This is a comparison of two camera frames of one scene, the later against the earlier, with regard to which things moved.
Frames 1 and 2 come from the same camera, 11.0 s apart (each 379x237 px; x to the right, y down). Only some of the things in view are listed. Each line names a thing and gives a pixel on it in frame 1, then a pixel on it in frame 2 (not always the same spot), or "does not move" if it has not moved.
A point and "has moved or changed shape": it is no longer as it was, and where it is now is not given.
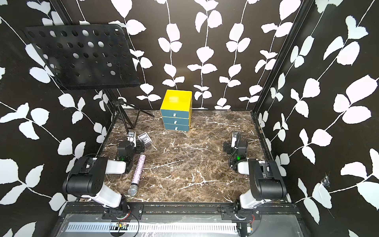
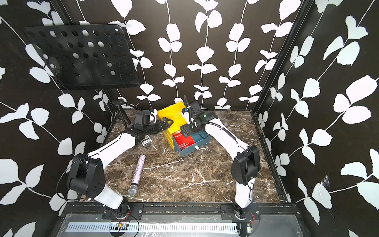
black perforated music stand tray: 86,56 does not move
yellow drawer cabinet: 176,109 has moved or changed shape
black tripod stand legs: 117,103 does not move
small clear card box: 145,137 does not move
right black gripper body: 230,150 → 189,129
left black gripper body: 136,150 → 154,128
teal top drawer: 175,113 → 201,138
